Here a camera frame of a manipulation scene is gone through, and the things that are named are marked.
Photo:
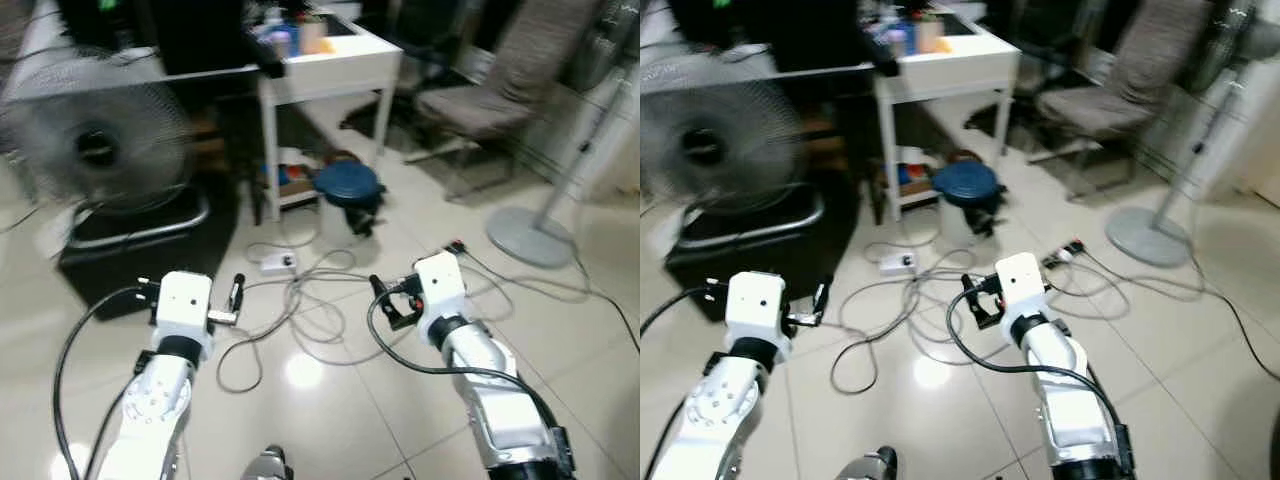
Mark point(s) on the grey pedestal fan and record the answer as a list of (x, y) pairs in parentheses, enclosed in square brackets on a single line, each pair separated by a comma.
[(528, 238), (1148, 238)]

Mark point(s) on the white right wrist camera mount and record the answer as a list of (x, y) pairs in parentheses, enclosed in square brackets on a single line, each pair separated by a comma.
[(1020, 280), (440, 282)]

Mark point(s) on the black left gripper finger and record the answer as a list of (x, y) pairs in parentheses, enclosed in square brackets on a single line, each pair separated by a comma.
[(148, 290), (239, 292), (823, 294), (716, 290)]

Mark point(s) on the box of small items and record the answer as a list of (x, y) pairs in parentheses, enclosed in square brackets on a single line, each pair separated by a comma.
[(912, 175), (295, 178)]

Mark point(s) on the blue bottle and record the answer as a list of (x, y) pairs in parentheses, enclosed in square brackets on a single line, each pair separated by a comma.
[(896, 38), (279, 38)]

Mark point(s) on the black low box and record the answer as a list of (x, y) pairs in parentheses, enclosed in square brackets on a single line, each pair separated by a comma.
[(700, 268), (110, 275)]

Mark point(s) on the grey striped chair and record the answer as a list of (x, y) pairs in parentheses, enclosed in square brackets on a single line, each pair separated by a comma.
[(480, 105), (1100, 105)]

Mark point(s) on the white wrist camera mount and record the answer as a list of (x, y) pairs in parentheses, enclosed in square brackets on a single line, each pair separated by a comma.
[(184, 300), (756, 302), (1020, 280), (440, 282)]

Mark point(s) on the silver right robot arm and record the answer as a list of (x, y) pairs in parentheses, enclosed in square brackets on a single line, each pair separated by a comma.
[(1070, 400), (500, 400)]

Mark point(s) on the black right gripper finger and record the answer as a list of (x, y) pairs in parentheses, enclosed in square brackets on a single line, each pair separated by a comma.
[(379, 287), (971, 285), (396, 318), (985, 318)]

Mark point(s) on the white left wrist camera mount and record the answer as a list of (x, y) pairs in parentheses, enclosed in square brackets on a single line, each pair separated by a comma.
[(756, 302), (184, 300)]

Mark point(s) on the silver robot foot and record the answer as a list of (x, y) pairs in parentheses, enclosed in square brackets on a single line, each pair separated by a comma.
[(868, 465), (268, 465)]

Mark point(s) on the orange cup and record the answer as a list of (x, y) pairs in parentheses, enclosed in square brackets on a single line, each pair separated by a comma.
[(312, 38), (929, 36)]

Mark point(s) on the black power strip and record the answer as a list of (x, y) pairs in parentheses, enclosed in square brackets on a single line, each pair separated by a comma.
[(455, 247), (1065, 251)]

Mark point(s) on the grey floor fan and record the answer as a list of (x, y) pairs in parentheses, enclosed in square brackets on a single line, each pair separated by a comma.
[(100, 140), (715, 145)]

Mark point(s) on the white power strip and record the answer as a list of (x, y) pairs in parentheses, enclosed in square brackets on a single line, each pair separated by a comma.
[(279, 264), (899, 264)]

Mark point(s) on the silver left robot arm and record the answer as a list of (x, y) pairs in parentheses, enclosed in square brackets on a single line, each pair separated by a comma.
[(150, 410), (715, 410)]

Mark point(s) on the white square table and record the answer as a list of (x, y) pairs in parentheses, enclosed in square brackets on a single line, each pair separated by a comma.
[(955, 72), (340, 72)]

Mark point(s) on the grey desk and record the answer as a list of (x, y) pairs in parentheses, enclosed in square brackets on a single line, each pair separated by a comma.
[(680, 75), (60, 75)]

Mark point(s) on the white bin with blue lid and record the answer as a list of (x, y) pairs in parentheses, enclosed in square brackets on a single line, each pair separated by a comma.
[(347, 190), (966, 190)]

